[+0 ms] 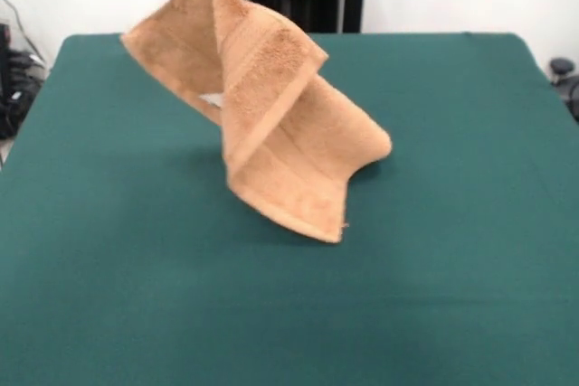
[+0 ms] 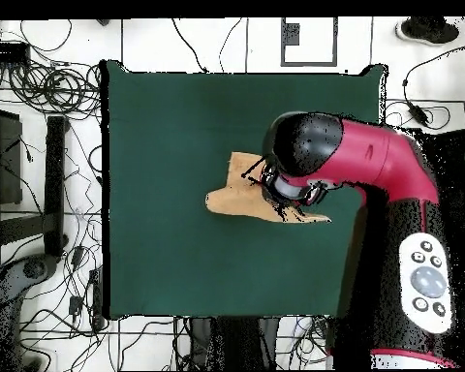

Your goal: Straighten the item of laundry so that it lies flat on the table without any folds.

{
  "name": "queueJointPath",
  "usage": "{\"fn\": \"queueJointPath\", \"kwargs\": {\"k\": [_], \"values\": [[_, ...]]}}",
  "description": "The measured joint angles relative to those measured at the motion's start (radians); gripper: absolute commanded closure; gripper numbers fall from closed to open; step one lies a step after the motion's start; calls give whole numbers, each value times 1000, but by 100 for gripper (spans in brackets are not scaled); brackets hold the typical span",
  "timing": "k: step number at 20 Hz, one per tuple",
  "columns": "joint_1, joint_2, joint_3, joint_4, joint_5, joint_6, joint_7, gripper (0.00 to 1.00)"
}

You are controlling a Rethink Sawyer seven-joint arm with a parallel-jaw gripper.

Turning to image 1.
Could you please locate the tan terry towel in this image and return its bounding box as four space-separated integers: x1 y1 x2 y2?
119 0 394 245

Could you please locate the grey office chair base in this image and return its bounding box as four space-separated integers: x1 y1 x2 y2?
548 57 579 124

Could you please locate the dark green table cloth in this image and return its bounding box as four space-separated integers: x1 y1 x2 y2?
0 32 579 386

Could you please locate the black equipment pile with cables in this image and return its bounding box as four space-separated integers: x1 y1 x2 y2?
0 23 49 141

